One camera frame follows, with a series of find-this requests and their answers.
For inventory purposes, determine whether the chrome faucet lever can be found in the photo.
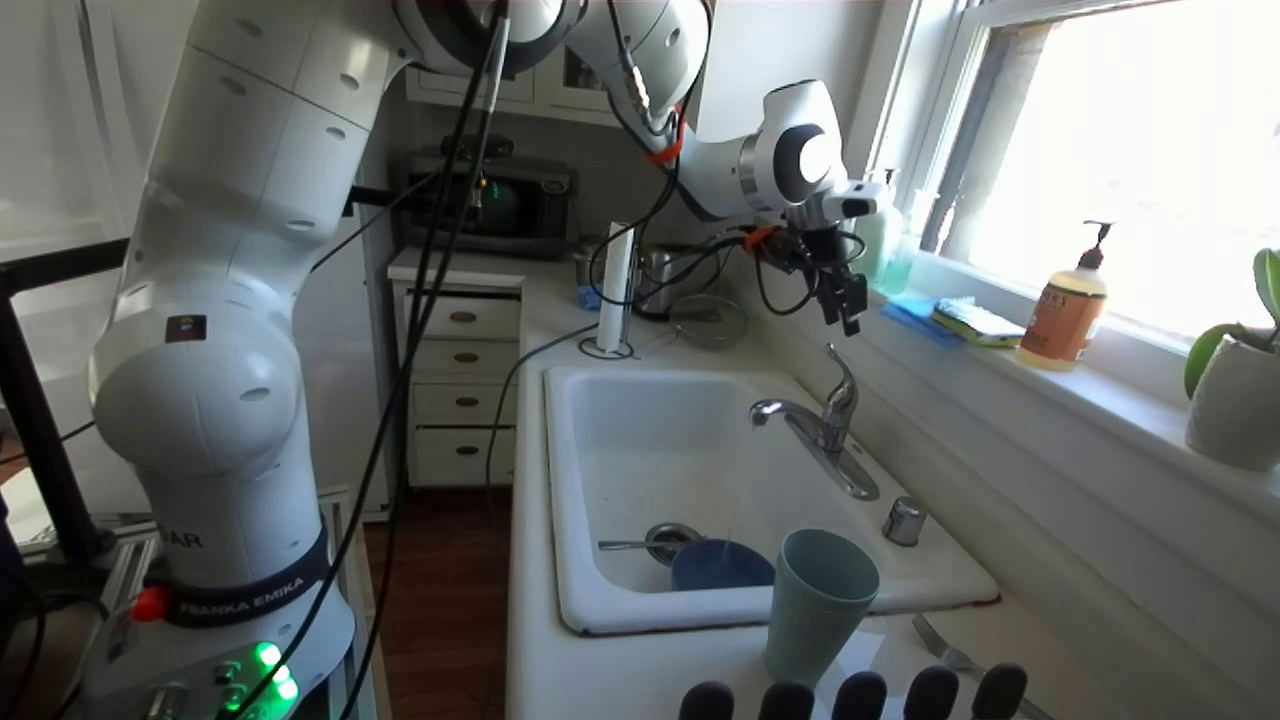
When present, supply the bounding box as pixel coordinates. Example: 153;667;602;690
824;344;861;423

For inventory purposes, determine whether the blue cloth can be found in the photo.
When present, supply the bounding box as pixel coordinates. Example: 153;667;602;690
879;292;963;350

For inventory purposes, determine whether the black metal frame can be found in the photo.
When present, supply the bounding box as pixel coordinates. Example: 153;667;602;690
0;238;132;573

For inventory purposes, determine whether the blue bowl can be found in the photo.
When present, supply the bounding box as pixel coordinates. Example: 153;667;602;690
670;539;777;592

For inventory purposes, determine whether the green plant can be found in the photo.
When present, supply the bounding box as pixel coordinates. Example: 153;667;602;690
1184;247;1280;401

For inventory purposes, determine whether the black cable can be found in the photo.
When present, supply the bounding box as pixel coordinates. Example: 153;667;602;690
484;321;602;521

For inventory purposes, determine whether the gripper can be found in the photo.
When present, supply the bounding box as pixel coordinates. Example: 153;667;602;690
796;227;869;337

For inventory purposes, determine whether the white paper towel holder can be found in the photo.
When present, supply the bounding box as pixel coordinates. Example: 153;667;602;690
580;221;641;361

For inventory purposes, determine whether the chrome faucet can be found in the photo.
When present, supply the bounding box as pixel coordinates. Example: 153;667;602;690
750;344;882;502

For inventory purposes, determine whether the chrome sprayer cap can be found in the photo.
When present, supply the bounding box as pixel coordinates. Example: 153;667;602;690
882;496;928;548

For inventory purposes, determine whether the yellow sponge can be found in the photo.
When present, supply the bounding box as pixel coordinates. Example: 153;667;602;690
931;297;1027;349

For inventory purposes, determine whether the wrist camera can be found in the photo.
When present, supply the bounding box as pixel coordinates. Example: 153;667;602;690
766;236;813;276

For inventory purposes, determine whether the metal fork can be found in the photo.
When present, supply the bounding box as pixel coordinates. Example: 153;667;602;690
911;613;1056;720

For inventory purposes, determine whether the pale green plastic cup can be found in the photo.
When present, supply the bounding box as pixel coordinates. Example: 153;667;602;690
765;528;882;688

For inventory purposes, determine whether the white curtain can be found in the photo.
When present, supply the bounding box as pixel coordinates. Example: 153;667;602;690
0;0;196;263

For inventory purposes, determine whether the white kitchen sink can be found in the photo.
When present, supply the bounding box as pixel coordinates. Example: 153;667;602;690
543;364;1002;638

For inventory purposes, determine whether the window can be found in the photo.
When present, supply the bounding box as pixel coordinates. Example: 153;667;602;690
880;0;1280;346

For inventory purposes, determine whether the black toaster oven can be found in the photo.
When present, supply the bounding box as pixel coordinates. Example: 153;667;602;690
392;148;579;261

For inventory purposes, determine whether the white plant pot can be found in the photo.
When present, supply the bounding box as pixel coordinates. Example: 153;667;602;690
1185;331;1280;473

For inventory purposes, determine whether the metal canister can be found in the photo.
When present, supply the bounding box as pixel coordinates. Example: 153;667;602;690
638;247;678;322

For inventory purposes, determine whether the clear green soap bottle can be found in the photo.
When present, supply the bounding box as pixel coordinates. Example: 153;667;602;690
850;168;919;298

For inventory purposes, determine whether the white drawer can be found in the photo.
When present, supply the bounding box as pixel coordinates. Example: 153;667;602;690
403;293;523;342
408;340;522;384
411;383;520;428
412;427;518;489

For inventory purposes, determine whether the orange soap pump bottle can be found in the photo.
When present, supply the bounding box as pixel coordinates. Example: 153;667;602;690
1017;220;1115;373

